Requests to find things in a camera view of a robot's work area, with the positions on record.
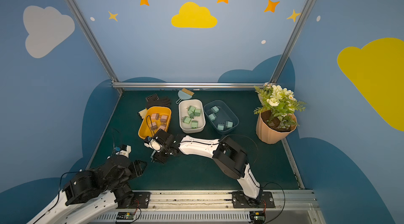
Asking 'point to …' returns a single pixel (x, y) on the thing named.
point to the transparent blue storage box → (222, 118)
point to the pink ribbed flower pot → (271, 128)
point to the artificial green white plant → (280, 103)
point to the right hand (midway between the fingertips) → (158, 153)
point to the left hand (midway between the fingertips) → (145, 162)
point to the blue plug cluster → (220, 126)
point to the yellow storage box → (144, 129)
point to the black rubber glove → (153, 100)
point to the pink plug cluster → (153, 125)
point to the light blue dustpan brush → (185, 94)
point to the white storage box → (198, 104)
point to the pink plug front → (163, 126)
